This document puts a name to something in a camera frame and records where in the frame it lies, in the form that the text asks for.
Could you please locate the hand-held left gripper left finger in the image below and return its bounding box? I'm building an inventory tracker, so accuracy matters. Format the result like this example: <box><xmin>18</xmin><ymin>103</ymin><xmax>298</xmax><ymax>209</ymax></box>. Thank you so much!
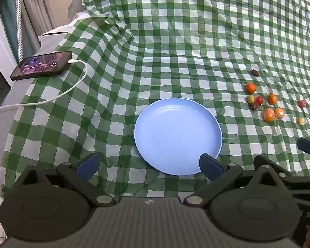
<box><xmin>14</xmin><ymin>153</ymin><xmax>117</xmax><ymax>207</ymax></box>

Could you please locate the white patterned pole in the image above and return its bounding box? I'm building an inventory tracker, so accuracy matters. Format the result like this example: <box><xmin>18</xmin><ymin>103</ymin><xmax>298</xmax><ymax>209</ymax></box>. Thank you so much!
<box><xmin>12</xmin><ymin>0</ymin><xmax>24</xmax><ymax>61</ymax></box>

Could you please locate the grey mattress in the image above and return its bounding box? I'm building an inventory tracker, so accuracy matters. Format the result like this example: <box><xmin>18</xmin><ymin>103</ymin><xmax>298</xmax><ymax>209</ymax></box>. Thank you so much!
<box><xmin>0</xmin><ymin>77</ymin><xmax>38</xmax><ymax>195</ymax></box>

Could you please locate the green checked tablecloth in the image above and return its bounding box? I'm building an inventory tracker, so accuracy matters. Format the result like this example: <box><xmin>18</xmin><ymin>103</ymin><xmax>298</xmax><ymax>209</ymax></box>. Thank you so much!
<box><xmin>0</xmin><ymin>0</ymin><xmax>310</xmax><ymax>199</ymax></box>

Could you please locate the black smartphone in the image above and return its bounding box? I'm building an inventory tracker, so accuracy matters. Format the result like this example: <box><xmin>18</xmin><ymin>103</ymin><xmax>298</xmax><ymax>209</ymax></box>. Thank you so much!
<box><xmin>10</xmin><ymin>51</ymin><xmax>73</xmax><ymax>81</ymax></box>

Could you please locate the white charging cable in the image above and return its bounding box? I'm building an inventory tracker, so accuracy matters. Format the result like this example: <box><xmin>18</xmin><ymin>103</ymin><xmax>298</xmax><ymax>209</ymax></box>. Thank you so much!
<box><xmin>0</xmin><ymin>59</ymin><xmax>88</xmax><ymax>121</ymax></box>

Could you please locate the blue plate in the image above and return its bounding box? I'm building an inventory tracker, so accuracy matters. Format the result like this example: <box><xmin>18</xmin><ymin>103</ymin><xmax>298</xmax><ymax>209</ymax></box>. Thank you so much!
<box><xmin>134</xmin><ymin>98</ymin><xmax>223</xmax><ymax>175</ymax></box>

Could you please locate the grey curtain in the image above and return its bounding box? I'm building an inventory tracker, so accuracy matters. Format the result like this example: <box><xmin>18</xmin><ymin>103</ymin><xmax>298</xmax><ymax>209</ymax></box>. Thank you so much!
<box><xmin>0</xmin><ymin>0</ymin><xmax>56</xmax><ymax>64</ymax></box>

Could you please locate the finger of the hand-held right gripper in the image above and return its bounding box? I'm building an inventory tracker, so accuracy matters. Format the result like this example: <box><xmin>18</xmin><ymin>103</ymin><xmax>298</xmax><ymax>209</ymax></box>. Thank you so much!
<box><xmin>298</xmin><ymin>138</ymin><xmax>310</xmax><ymax>159</ymax></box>
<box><xmin>253</xmin><ymin>154</ymin><xmax>310</xmax><ymax>195</ymax></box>

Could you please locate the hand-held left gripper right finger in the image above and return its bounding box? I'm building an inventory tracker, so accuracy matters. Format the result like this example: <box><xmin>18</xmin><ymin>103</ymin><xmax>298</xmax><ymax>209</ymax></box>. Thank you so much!
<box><xmin>183</xmin><ymin>154</ymin><xmax>287</xmax><ymax>208</ymax></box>

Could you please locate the white sheet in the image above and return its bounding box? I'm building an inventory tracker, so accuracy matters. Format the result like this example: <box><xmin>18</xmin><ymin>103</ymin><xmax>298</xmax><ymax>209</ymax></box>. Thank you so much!
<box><xmin>37</xmin><ymin>18</ymin><xmax>79</xmax><ymax>43</ymax></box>

